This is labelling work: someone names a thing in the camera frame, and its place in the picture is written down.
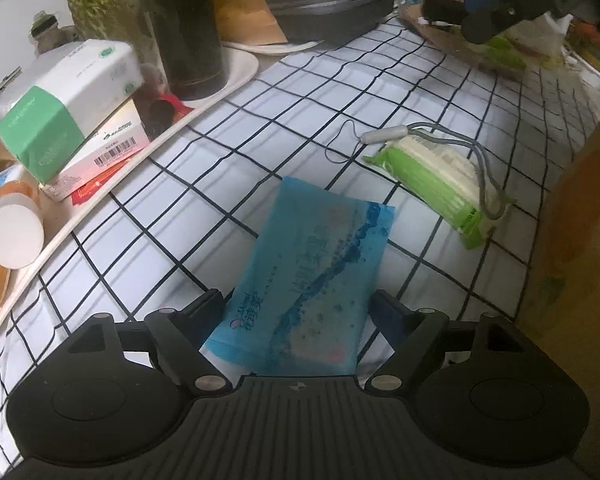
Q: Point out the white tray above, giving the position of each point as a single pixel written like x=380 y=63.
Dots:
x=237 y=67
x=280 y=49

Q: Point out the glass vase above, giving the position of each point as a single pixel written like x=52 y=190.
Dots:
x=100 y=0

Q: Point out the brown paper bag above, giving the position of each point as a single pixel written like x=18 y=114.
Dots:
x=245 y=5

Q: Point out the cardboard box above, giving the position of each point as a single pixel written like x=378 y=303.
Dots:
x=580 y=210

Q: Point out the green wipes packet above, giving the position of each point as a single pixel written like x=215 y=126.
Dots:
x=505 y=52
x=430 y=180

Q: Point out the grey hard case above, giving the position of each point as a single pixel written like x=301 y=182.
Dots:
x=330 y=15

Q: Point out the checked tablecloth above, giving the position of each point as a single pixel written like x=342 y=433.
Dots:
x=305 y=110

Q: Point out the red flat sachet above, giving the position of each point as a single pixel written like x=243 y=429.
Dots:
x=100 y=182

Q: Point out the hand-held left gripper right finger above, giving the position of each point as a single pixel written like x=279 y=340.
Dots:
x=387 y=317

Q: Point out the red white carton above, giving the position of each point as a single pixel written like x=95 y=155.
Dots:
x=115 y=145

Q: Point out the blue wipes packet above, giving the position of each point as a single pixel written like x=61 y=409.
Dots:
x=310 y=260

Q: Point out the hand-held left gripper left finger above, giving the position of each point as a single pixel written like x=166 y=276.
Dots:
x=212 y=310

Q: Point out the orange bottle white cap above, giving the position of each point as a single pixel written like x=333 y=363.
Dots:
x=15 y=235

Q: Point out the green white tissue box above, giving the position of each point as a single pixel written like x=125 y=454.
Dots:
x=80 y=85

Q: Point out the black thermos bottle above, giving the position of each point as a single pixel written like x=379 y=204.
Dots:
x=185 y=35

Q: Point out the red packet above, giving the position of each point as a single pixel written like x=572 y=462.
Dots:
x=170 y=115

